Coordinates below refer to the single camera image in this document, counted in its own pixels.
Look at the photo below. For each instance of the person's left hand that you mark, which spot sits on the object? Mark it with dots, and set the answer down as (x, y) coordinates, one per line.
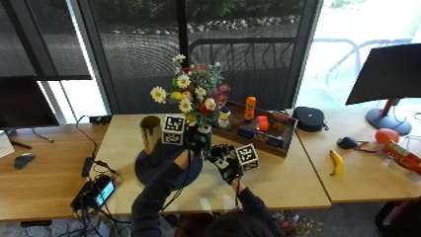
(196, 140)

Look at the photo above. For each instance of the person's right hand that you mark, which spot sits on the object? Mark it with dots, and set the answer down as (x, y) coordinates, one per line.
(230, 168)

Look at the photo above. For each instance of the artificial flower bouquet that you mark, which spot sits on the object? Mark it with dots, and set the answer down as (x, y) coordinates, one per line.
(198, 92)

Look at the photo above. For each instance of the white marker cube on right glove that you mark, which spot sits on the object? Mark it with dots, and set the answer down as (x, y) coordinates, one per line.
(247, 157)

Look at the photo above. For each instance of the white marker cube on glove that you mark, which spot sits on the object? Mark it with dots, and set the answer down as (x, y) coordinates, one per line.
(247, 157)
(174, 129)

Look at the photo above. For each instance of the white marker cube on left glove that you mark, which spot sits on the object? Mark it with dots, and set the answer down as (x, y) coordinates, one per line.
(174, 129)

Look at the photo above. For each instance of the white bottle with blue cap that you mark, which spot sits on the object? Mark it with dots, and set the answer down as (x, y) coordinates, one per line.
(224, 118)

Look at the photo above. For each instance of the dark blue packet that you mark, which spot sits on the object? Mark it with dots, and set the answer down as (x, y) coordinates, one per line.
(274, 140)
(248, 132)

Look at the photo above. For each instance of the gold cylinder vase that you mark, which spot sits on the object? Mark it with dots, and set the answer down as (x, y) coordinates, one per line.
(151, 133)

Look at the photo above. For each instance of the red cup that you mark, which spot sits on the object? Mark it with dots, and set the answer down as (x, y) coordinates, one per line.
(263, 123)

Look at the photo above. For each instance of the dark wooden tray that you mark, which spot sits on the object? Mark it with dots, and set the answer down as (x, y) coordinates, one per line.
(280, 148)

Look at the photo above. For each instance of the orange bottle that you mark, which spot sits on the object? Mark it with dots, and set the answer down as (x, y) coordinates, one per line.
(250, 107)

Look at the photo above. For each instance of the dark blue round mat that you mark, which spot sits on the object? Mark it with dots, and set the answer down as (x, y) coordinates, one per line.
(151, 168)

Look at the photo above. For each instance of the brown snack box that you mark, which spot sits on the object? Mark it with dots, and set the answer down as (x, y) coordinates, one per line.
(279, 121)

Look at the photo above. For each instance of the black zip case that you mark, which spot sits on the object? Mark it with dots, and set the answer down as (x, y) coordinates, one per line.
(308, 118)

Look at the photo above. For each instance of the small black box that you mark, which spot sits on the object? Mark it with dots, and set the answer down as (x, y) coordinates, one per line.
(100, 119)

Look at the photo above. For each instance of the yellow banana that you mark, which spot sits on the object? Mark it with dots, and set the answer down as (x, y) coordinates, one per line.
(338, 163)

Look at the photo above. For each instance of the black power adapter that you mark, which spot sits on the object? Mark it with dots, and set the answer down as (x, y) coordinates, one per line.
(87, 166)

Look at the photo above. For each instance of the flower bunch under table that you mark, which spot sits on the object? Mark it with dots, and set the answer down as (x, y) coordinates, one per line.
(295, 223)

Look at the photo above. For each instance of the black device with lit screen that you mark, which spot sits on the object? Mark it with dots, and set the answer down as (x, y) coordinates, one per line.
(96, 194)

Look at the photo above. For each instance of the orange ball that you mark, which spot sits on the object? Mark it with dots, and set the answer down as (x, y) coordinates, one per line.
(387, 135)

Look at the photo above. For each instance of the grey computer mouse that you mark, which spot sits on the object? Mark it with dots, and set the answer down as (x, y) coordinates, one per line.
(23, 160)

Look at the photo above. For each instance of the red tube can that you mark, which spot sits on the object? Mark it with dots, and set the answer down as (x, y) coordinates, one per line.
(402, 155)

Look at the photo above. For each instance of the white paper sheet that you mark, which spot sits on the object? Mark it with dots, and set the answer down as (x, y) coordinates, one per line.
(6, 144)

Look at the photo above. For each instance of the black monitor with red stand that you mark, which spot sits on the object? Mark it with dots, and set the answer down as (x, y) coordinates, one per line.
(388, 72)

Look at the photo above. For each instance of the red and black chair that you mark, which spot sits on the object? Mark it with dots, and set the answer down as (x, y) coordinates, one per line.
(402, 217)

